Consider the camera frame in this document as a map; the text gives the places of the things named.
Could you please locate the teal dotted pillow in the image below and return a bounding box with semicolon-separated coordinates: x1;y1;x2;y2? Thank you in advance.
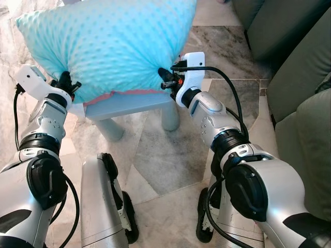
16;0;198;104

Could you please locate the green leather sofa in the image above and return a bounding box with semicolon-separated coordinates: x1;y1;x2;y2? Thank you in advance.
231;0;331;223

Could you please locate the light blue child chair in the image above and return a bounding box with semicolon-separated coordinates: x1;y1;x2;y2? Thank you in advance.
67;92;180;143

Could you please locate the silver left robot leg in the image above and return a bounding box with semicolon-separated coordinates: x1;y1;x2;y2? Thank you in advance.
80;152;139;248

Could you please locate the silver robot leg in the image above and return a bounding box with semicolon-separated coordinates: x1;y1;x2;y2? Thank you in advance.
195;176;264;248
80;152;139;248

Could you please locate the silver right robot leg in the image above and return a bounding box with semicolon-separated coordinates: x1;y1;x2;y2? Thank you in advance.
195;176;264;248

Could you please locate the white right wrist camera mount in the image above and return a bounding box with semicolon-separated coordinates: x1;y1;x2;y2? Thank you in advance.
175;52;206;106

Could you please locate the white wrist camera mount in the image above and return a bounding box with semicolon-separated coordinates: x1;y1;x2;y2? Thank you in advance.
175;52;206;106
14;65;73;108

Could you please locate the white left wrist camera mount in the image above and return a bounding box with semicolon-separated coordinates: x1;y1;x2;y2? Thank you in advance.
14;65;73;108

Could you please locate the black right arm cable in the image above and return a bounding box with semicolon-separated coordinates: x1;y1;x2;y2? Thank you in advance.
171;65;250;248

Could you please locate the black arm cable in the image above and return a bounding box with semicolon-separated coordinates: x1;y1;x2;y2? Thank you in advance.
171;65;250;248
13;85;81;248

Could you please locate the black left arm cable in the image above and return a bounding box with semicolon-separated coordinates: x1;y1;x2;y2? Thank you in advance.
13;85;81;248

